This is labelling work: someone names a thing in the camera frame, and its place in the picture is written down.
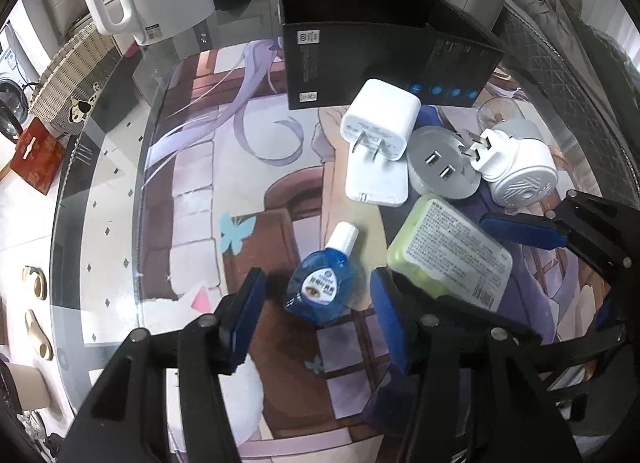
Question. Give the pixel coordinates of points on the black cardboard box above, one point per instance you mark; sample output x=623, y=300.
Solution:
x=360, y=48

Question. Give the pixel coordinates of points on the white power adapter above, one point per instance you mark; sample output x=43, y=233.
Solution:
x=375, y=183

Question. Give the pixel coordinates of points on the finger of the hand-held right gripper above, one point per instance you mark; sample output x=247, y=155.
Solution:
x=590, y=345
x=520, y=232

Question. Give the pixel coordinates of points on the green labelled packet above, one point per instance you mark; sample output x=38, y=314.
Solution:
x=450, y=248

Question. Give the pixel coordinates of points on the white cube charger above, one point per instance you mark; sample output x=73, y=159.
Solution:
x=382, y=115

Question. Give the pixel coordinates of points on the black quilted cushion edge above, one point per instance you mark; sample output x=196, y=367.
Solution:
x=555, y=83

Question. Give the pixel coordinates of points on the grey padded jacket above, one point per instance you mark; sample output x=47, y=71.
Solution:
x=565, y=13

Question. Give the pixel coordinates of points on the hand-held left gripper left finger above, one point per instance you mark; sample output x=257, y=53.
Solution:
x=245, y=315

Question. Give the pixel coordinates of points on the clear glass bottle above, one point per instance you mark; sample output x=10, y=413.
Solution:
x=495, y=110

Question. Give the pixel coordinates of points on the blue eye drop bottle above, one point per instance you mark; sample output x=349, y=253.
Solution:
x=322, y=283

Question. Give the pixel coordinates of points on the woven wicker basket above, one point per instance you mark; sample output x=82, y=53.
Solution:
x=75, y=78

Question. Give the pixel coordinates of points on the beige slipper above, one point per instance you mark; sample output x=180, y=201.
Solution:
x=39, y=335
x=34, y=280

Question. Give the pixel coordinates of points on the white washing machine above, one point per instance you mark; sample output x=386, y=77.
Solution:
x=11, y=88

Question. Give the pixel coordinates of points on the red gift bag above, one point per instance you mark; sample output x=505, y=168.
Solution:
x=40, y=155

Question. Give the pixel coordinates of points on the grey round plug adapter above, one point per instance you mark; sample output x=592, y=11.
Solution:
x=440, y=163

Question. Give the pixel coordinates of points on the white round plug-in device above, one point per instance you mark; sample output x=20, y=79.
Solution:
x=520, y=168

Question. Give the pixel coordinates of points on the printed table mat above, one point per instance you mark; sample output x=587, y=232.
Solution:
x=210, y=203

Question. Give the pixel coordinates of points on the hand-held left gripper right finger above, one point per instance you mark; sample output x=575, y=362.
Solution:
x=390, y=323

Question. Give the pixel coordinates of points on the beige cylindrical object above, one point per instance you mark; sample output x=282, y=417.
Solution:
x=30, y=385

